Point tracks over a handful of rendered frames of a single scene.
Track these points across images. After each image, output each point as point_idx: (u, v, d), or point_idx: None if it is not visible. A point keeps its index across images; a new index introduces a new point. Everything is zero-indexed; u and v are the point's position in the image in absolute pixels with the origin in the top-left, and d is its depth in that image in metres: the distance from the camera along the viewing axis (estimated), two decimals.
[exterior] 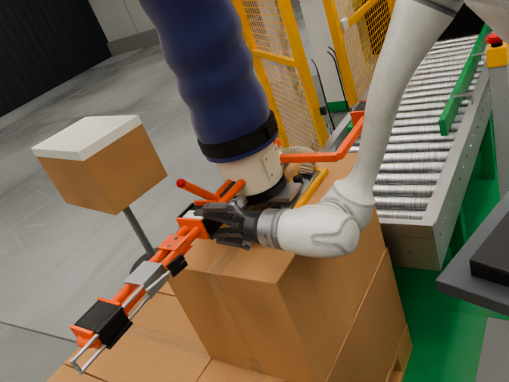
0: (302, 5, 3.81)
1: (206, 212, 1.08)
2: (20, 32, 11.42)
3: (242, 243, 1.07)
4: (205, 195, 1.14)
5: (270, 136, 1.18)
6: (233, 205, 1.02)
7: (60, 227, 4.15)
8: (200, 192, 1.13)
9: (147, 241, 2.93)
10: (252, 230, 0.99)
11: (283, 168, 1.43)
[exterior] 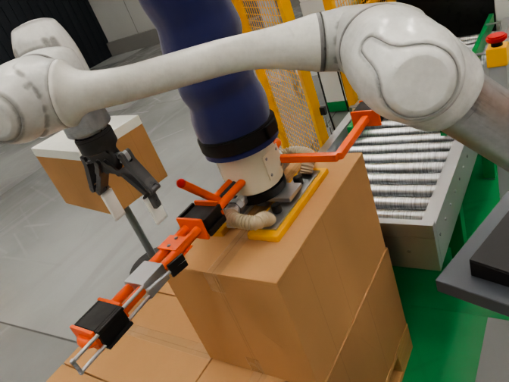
0: (302, 5, 3.81)
1: (152, 185, 0.89)
2: None
3: None
4: (205, 195, 1.14)
5: (270, 136, 1.18)
6: (123, 151, 0.86)
7: (60, 227, 4.15)
8: (200, 192, 1.13)
9: (147, 241, 2.93)
10: (110, 126, 0.89)
11: (283, 168, 1.43)
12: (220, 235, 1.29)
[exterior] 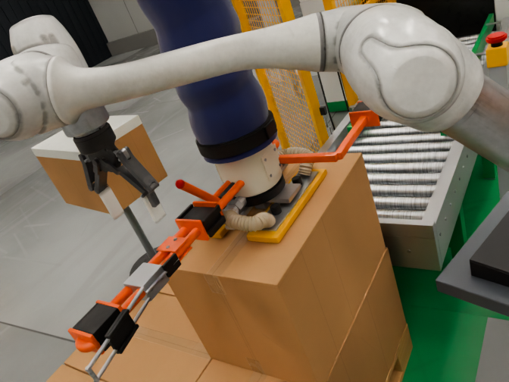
0: (302, 5, 3.81)
1: (151, 183, 0.88)
2: None
3: None
4: (204, 195, 1.13)
5: (270, 136, 1.17)
6: (121, 148, 0.86)
7: (60, 227, 4.15)
8: (199, 193, 1.11)
9: (147, 241, 2.93)
10: (109, 124, 0.88)
11: (282, 170, 1.42)
12: (218, 236, 1.27)
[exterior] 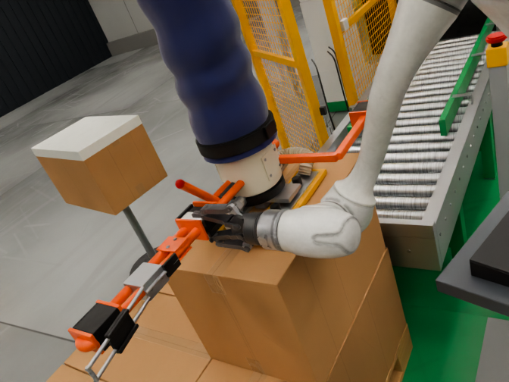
0: (302, 5, 3.81)
1: (204, 214, 1.07)
2: (20, 32, 11.42)
3: (242, 245, 1.06)
4: (204, 195, 1.13)
5: (270, 136, 1.17)
6: (232, 206, 1.01)
7: (60, 227, 4.15)
8: (199, 193, 1.11)
9: (147, 241, 2.93)
10: (252, 232, 0.98)
11: (282, 169, 1.42)
12: None
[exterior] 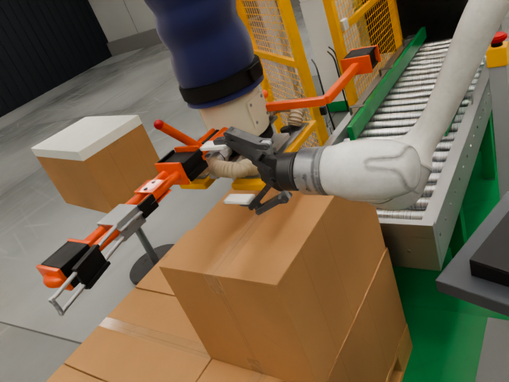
0: (302, 5, 3.81)
1: (229, 138, 0.89)
2: (20, 32, 11.42)
3: (278, 196, 0.91)
4: (185, 139, 1.08)
5: (254, 78, 1.12)
6: (270, 145, 0.85)
7: (60, 227, 4.15)
8: (179, 136, 1.07)
9: (147, 241, 2.93)
10: (287, 173, 0.83)
11: (271, 122, 1.37)
12: (203, 187, 1.23)
